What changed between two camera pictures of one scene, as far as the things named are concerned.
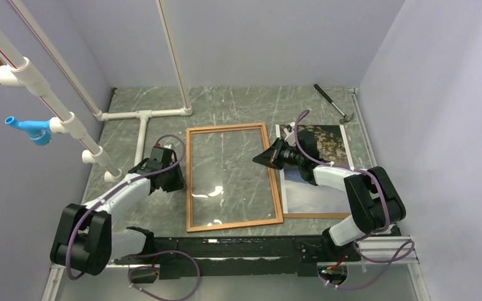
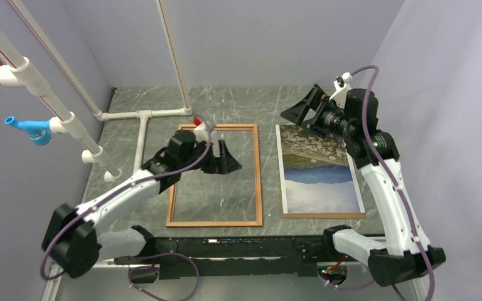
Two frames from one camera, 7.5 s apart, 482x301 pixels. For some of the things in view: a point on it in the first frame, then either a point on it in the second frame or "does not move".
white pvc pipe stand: [21, 72] does not move
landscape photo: [302, 200] does not move
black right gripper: [270, 157] -> [316, 98]
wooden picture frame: [273, 174] -> [258, 222]
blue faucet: [39, 130] does not move
